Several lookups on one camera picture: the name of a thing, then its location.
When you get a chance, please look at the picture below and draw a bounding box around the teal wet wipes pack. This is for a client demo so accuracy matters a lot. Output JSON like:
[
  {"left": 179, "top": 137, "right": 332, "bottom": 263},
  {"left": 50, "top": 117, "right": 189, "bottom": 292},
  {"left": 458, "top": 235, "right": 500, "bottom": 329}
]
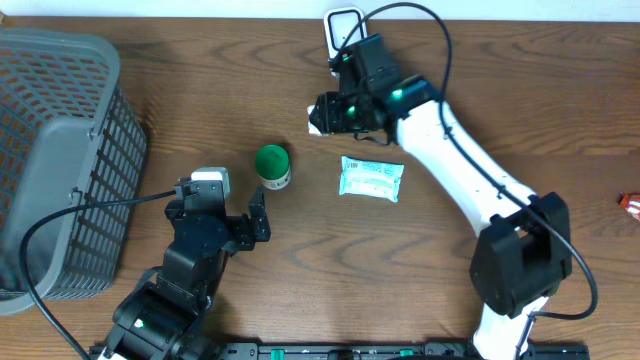
[{"left": 339, "top": 156, "right": 404, "bottom": 203}]

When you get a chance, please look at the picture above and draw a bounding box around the grey plastic mesh basket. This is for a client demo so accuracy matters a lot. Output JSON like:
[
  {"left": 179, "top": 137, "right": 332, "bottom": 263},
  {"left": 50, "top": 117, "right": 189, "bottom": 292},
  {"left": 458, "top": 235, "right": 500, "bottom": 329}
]
[{"left": 1, "top": 28, "right": 147, "bottom": 316}]

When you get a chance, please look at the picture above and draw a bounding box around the green lid white jar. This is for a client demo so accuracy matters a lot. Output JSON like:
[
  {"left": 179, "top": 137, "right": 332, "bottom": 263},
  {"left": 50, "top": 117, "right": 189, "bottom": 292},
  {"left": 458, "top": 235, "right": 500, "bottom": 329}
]
[{"left": 255, "top": 144, "right": 291, "bottom": 190}]

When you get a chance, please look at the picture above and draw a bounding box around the orange tissue pack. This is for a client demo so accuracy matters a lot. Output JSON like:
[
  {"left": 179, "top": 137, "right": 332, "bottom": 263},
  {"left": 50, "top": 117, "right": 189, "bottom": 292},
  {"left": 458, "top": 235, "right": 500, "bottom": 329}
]
[{"left": 307, "top": 105, "right": 326, "bottom": 137}]

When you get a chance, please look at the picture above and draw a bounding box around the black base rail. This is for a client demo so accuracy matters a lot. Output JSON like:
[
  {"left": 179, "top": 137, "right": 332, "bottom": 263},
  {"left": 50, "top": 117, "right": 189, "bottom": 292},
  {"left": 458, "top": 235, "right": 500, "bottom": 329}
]
[{"left": 214, "top": 341, "right": 592, "bottom": 360}]

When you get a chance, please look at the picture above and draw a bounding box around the white barcode scanner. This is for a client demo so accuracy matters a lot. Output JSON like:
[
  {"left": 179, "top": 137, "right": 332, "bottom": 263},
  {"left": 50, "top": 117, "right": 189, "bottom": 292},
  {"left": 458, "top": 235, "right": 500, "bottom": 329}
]
[{"left": 323, "top": 6, "right": 364, "bottom": 60}]

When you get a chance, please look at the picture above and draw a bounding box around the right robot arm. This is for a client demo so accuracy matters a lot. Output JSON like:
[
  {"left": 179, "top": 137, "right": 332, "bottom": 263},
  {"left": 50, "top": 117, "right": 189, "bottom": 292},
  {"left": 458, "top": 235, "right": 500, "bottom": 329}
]
[{"left": 308, "top": 76, "right": 573, "bottom": 359}]

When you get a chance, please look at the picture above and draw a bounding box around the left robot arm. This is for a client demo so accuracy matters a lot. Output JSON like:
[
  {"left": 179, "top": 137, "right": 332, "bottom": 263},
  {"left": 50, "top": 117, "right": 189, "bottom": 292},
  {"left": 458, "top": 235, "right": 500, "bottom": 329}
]
[{"left": 89, "top": 179, "right": 271, "bottom": 360}]

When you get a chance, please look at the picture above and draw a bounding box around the red snack package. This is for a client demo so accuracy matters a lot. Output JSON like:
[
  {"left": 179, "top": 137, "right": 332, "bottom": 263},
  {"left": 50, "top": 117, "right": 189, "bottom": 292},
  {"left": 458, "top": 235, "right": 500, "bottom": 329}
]
[{"left": 618, "top": 193, "right": 640, "bottom": 220}]

